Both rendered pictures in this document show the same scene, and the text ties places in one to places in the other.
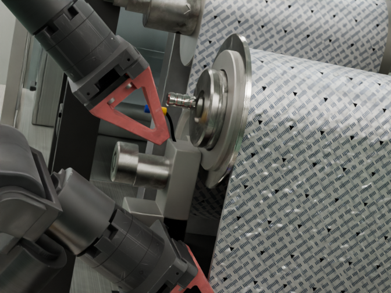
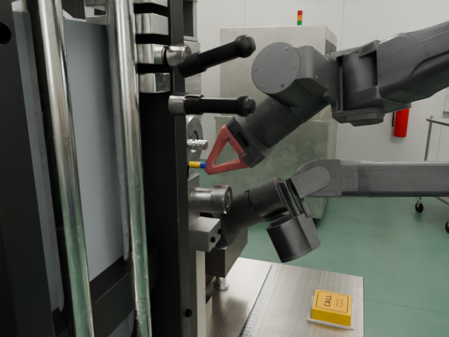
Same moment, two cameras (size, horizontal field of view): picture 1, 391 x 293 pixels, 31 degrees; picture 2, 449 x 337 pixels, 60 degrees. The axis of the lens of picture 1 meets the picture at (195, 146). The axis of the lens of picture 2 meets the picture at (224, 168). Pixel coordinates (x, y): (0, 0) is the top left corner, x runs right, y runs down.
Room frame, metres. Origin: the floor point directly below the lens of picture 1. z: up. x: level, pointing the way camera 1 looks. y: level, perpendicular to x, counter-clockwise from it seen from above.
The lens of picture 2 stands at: (1.11, 0.35, 1.36)
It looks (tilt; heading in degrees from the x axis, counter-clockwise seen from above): 15 degrees down; 213
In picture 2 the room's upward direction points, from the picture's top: straight up
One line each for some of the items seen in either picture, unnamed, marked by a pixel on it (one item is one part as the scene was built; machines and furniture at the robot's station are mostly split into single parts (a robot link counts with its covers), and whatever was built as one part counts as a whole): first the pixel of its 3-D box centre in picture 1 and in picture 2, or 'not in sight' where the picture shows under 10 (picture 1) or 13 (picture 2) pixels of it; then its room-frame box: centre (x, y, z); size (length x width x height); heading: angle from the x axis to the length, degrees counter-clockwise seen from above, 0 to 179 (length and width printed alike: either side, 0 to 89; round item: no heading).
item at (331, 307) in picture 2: not in sight; (331, 307); (0.45, 0.17, 0.91); 0.07 x 0.07 x 0.02; 14
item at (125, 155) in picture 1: (124, 162); (221, 198); (0.68, 0.07, 1.18); 0.04 x 0.02 x 0.04; 14
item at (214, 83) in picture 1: (209, 109); (188, 140); (0.66, -0.01, 1.25); 0.07 x 0.02 x 0.07; 14
